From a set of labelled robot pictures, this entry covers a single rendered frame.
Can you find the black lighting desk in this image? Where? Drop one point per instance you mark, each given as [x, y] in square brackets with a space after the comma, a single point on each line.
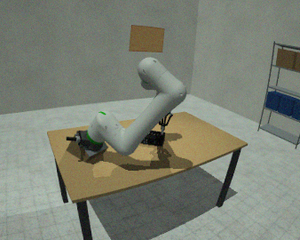
[154, 138]

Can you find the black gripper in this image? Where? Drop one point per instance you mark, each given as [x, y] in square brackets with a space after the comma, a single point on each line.
[162, 124]

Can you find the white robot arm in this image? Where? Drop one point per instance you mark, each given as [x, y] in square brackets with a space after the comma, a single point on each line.
[170, 92]

